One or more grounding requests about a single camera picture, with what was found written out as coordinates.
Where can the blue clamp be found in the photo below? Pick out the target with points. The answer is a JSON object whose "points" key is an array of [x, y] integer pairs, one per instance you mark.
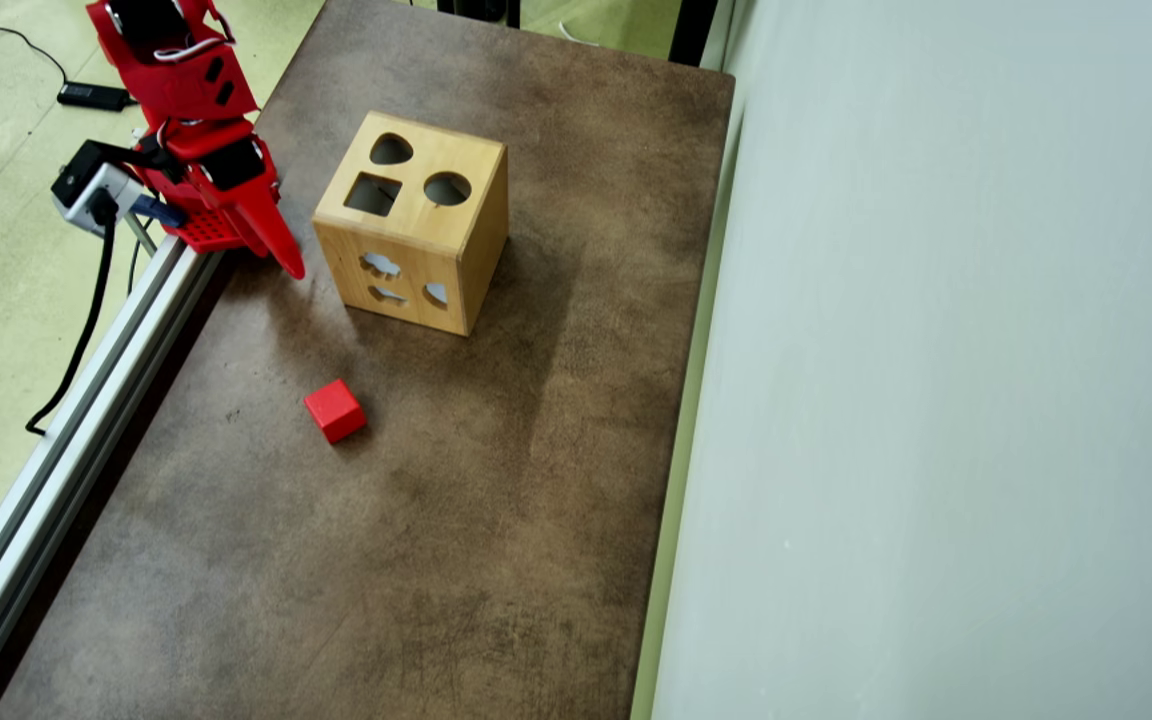
{"points": [[161, 210]]}

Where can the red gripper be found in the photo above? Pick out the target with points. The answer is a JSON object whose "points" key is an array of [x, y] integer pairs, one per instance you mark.
{"points": [[239, 190]]}

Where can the dark vertical post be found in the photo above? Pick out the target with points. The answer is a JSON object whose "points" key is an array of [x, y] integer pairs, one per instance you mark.
{"points": [[693, 30]]}

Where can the red wooden cube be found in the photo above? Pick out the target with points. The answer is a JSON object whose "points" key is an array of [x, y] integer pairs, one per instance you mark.
{"points": [[334, 412]]}

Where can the black furniture base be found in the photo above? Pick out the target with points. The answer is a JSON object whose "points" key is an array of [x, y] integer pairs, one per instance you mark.
{"points": [[481, 10]]}

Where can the red robot base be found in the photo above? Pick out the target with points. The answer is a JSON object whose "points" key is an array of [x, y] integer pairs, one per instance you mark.
{"points": [[206, 232]]}

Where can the black power adapter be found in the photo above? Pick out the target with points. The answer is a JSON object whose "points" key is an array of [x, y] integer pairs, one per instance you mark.
{"points": [[94, 96]]}

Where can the aluminium extrusion rail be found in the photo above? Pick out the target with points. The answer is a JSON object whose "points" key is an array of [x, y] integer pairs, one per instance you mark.
{"points": [[56, 460]]}

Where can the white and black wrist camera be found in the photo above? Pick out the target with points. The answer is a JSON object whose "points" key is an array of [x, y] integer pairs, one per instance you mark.
{"points": [[91, 190]]}

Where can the wooden shape sorter box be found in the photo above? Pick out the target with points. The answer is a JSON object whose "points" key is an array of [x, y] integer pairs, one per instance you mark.
{"points": [[416, 260]]}

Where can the red robot arm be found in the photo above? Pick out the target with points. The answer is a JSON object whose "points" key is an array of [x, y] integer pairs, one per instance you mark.
{"points": [[176, 80]]}

